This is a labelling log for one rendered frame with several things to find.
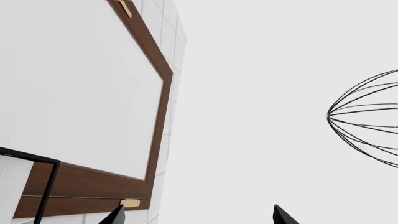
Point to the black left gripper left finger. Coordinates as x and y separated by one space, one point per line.
115 217

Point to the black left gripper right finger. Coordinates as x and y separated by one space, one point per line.
282 216

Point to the brown framed white panel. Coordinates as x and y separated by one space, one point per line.
93 182

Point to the black metal towel holder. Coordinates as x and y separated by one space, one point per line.
46 186

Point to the white paper towel roll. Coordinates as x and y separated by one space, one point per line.
12 182

